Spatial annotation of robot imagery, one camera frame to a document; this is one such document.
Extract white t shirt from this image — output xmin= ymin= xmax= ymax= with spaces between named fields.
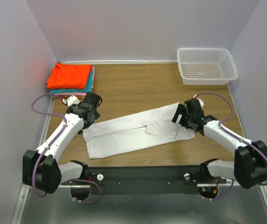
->
xmin=83 ymin=103 xmax=195 ymax=159

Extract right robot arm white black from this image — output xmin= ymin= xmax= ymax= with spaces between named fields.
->
xmin=172 ymin=98 xmax=267 ymax=189

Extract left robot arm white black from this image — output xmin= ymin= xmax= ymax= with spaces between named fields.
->
xmin=22 ymin=92 xmax=103 ymax=197

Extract pink folded t shirt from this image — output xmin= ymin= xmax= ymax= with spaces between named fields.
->
xmin=50 ymin=67 xmax=96 ymax=99

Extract teal folded t shirt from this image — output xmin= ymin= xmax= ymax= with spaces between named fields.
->
xmin=49 ymin=67 xmax=95 ymax=95

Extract orange folded t shirt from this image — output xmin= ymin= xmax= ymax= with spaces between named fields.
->
xmin=46 ymin=63 xmax=92 ymax=89

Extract white plastic basket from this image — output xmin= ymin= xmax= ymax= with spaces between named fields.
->
xmin=177 ymin=48 xmax=239 ymax=85

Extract white back edge strip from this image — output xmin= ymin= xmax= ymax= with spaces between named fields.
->
xmin=61 ymin=60 xmax=177 ymax=65

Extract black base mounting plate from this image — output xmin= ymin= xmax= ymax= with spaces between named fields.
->
xmin=65 ymin=165 xmax=226 ymax=202

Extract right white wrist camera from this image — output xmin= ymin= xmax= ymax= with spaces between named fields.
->
xmin=192 ymin=94 xmax=204 ymax=109

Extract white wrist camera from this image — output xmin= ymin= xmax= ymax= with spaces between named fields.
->
xmin=62 ymin=95 xmax=81 ymax=107
xmin=192 ymin=94 xmax=204 ymax=109

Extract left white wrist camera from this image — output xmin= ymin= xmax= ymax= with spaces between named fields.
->
xmin=62 ymin=95 xmax=81 ymax=107

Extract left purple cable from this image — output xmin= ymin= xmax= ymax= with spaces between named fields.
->
xmin=30 ymin=94 xmax=102 ymax=205

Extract aluminium frame rail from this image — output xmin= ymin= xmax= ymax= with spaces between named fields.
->
xmin=12 ymin=182 xmax=267 ymax=224

